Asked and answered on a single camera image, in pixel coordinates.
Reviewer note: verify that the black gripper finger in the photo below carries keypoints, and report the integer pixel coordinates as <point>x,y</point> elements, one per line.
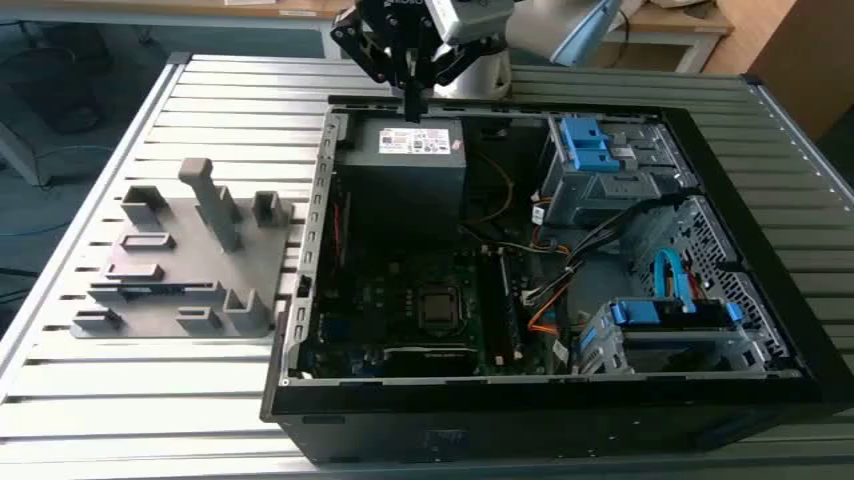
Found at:
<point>460,55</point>
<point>363,50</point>

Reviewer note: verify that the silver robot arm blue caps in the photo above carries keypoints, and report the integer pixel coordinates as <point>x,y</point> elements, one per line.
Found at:
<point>474,75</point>

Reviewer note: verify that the grey power supply unit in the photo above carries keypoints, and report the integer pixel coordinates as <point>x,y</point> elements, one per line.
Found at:
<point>400,190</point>

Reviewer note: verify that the grey metal disk bay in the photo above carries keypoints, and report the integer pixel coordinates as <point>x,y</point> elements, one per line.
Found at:
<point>601,350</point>
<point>601,195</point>

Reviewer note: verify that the grey parts rack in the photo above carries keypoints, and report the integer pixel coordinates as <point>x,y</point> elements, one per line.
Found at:
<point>187,260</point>

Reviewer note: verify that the dark motherboard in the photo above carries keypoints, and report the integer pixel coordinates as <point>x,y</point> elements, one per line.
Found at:
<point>374,300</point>

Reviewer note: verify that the silver CPU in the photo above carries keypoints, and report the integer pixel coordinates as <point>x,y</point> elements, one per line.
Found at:
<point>440,306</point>

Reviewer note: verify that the brown wooden cabinet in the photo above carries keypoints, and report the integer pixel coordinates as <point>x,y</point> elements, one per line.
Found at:
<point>801,60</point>

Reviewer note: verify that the blue disk carrier with disk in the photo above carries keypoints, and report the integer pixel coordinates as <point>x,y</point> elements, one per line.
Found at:
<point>641,312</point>

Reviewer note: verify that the black graphics card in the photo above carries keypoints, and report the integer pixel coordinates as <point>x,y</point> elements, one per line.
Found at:
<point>430,361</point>

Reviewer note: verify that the black PC case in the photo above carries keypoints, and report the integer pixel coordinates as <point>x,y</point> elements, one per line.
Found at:
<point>534,425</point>

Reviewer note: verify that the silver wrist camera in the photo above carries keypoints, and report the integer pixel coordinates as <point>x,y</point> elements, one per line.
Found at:
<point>467,20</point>

